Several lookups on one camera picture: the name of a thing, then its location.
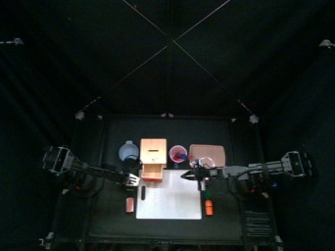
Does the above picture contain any pink rectangular tray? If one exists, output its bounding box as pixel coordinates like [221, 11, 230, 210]
[189, 144, 229, 169]

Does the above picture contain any thin diagonal brace wire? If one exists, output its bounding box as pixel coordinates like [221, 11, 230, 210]
[121, 0, 255, 116]
[81, 0, 233, 112]

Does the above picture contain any blue toy utensil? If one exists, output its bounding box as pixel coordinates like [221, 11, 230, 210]
[173, 152, 190, 164]

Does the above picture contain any wooden pull-out drawer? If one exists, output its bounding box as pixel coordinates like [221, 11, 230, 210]
[141, 163, 166, 182]

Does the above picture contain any wooden drawer cabinet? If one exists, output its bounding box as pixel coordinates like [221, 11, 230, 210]
[139, 138, 169, 166]

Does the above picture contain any orange toy carrot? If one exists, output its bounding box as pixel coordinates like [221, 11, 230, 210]
[205, 191, 215, 217]

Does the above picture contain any clear plastic ring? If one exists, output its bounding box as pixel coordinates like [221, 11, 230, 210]
[191, 156, 218, 169]

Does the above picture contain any white text label sticker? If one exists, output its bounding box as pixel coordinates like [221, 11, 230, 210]
[243, 210, 274, 239]

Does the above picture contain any grey blue bottle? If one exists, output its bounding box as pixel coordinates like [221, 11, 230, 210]
[118, 140, 141, 162]

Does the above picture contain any white cutting board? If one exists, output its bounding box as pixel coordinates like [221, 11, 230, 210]
[135, 169, 205, 221]

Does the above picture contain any salmon sushi roll toy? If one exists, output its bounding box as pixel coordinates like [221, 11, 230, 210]
[126, 197, 137, 214]

